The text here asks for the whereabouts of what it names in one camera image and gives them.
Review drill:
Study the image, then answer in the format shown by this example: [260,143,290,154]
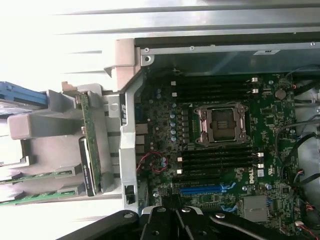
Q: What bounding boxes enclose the black RAM slot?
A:
[176,165,265,175]
[171,88,261,95]
[171,82,261,89]
[176,153,265,161]
[176,147,265,155]
[176,159,265,167]
[171,93,261,101]
[171,76,261,84]

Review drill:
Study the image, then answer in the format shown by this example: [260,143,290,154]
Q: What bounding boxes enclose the green RAM stick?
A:
[0,189,77,206]
[0,171,77,186]

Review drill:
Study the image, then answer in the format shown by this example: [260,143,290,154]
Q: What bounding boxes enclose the blue expansion slot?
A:
[180,187,223,197]

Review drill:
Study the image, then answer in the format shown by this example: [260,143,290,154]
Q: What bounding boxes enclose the black expansion slot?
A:
[171,174,222,184]

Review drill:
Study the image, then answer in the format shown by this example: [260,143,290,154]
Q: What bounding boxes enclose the silver chipset heat sink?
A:
[243,195,268,218]

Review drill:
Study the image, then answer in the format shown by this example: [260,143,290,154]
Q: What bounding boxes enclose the silver metal PC case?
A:
[103,37,320,240]

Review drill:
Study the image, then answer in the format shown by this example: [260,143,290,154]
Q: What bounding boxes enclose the green graphics card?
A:
[77,91,103,198]

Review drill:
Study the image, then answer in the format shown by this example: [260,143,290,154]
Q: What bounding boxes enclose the metal CPU socket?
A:
[196,101,251,146]

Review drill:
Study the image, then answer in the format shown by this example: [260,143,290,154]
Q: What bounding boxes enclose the green Dell motherboard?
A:
[134,72,304,237]

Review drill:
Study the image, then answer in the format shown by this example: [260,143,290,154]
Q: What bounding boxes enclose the grey parts rack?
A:
[6,81,121,206]

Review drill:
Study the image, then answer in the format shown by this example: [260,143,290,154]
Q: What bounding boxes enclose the blue plastic part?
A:
[0,80,48,106]

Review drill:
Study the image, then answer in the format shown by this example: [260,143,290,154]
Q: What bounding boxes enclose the white case sticker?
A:
[253,49,281,56]

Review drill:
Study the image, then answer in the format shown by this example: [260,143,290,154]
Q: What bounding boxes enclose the red and black wire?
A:
[138,150,169,174]

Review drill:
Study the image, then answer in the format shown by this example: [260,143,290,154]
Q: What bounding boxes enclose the black cable bundle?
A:
[281,133,320,187]

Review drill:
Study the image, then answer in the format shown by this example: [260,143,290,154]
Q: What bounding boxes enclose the grey cable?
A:
[277,120,320,161]

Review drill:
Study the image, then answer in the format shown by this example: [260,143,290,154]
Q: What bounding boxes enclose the beige case latch handle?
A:
[103,38,143,93]

